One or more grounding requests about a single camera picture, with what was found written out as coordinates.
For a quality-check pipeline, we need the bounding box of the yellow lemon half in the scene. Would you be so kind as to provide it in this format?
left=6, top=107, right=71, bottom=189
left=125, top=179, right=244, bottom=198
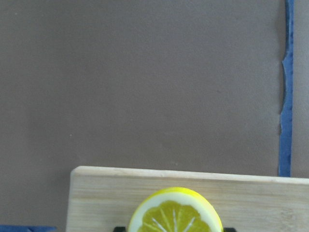
left=127, top=187, right=224, bottom=232

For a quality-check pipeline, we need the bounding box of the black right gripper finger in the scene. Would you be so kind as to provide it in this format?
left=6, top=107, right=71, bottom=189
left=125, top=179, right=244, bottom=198
left=113, top=226, right=126, bottom=232

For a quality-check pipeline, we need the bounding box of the wooden cutting board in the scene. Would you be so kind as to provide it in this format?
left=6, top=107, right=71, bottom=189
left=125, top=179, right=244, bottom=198
left=66, top=166, right=309, bottom=232

